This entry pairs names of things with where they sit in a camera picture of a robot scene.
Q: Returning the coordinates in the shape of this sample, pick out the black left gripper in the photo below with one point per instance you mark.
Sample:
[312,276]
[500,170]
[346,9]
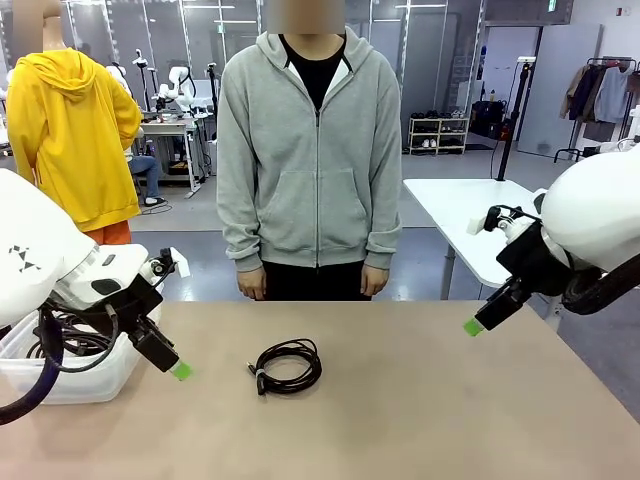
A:
[135,307]

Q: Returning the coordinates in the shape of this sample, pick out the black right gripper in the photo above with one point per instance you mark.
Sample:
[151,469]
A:
[535,260]

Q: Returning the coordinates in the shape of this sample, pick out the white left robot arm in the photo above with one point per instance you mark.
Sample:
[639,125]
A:
[30,240]

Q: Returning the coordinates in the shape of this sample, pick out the person's left forearm grey sleeve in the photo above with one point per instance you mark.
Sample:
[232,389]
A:
[384,235]

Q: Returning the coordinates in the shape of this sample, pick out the person's right forearm grey sleeve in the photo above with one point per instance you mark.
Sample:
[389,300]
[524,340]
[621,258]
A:
[242,240]

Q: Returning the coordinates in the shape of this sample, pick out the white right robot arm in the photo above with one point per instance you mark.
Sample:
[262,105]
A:
[595,210]

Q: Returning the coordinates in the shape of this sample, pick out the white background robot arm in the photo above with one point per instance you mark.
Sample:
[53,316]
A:
[180,87]

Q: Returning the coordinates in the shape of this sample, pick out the person's right hand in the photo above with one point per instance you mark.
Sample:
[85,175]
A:
[252,284]

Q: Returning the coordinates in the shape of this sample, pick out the person's left hand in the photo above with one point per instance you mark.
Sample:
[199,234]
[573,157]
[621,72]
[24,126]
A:
[375,280]

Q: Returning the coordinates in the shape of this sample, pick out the clear plastic storage container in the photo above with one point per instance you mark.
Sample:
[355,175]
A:
[95,385]

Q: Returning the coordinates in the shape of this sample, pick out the white rounded table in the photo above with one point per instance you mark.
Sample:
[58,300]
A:
[450,210]

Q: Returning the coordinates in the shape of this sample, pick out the orange trousers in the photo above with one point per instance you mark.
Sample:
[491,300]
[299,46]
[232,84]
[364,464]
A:
[112,235]

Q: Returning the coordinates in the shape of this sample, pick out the seated person in jeans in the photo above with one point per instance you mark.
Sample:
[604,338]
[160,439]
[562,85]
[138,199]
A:
[147,172]

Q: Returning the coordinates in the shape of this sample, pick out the wooden shoe rack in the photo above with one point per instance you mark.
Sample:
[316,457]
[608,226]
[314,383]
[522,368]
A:
[440,135]

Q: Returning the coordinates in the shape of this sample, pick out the black luggage pile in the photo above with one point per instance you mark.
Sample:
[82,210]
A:
[487,120]

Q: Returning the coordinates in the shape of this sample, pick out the black pole stand white top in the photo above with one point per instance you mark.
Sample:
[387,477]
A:
[515,110]

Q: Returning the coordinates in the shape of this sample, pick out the brown coat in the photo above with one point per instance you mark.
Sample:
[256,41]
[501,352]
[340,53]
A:
[575,92]

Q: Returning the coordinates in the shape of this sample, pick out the navy jacket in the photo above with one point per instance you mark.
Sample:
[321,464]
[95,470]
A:
[587,95]

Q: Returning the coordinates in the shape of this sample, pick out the person in grey hoodie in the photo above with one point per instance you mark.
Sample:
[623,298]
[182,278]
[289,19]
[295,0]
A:
[310,165]

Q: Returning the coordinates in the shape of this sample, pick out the light blue shirt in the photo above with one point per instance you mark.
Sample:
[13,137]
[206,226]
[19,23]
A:
[612,95]

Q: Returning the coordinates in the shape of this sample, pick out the black tripod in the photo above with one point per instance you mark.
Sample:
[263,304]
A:
[214,100]

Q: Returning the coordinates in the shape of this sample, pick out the black clothes rack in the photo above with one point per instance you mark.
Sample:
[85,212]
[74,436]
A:
[592,61]

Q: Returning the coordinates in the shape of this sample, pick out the black stand with white head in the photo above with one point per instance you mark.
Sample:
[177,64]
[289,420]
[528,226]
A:
[141,62]

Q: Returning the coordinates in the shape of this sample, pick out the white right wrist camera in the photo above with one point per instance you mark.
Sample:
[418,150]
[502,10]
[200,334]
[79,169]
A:
[477,225]

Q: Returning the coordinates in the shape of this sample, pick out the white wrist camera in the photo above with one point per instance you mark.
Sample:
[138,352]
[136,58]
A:
[179,262]
[477,225]

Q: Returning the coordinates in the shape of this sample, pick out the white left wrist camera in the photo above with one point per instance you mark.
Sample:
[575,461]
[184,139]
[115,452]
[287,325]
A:
[179,262]

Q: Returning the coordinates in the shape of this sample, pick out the grey frame workbench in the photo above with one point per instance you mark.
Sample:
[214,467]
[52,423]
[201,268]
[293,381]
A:
[170,127]

